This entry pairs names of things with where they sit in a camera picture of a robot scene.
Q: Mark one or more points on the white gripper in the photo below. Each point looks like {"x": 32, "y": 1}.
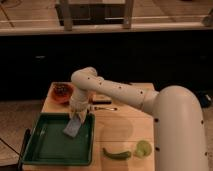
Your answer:
{"x": 78, "y": 103}

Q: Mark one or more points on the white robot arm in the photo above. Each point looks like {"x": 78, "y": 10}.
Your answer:
{"x": 179, "y": 132}

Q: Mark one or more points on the green plastic tray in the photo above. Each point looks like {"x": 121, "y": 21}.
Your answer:
{"x": 49, "y": 145}

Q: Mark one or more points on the silver fork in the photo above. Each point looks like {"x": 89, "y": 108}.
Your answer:
{"x": 102, "y": 108}

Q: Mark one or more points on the orange bowl with contents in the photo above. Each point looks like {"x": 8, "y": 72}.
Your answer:
{"x": 61, "y": 92}

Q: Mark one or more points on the green pepper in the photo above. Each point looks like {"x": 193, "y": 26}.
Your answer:
{"x": 117, "y": 156}

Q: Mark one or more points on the light green round fruit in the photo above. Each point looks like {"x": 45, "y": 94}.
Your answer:
{"x": 143, "y": 149}

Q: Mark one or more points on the wooden chair frame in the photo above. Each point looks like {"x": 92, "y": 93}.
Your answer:
{"x": 94, "y": 12}

